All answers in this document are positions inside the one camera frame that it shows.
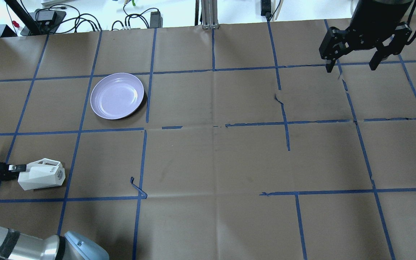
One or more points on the aluminium frame post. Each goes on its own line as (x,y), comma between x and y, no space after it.
(209,14)

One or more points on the white faceted mug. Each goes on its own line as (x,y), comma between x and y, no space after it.
(44,173)

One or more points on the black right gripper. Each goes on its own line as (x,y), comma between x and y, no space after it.
(373,21)

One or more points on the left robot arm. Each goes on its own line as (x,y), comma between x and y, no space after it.
(15,245)

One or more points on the black power adapter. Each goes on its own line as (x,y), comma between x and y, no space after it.
(156,20)

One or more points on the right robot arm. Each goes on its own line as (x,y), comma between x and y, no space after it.
(407,17)

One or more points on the lavender plate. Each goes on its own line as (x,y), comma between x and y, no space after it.
(117,96)

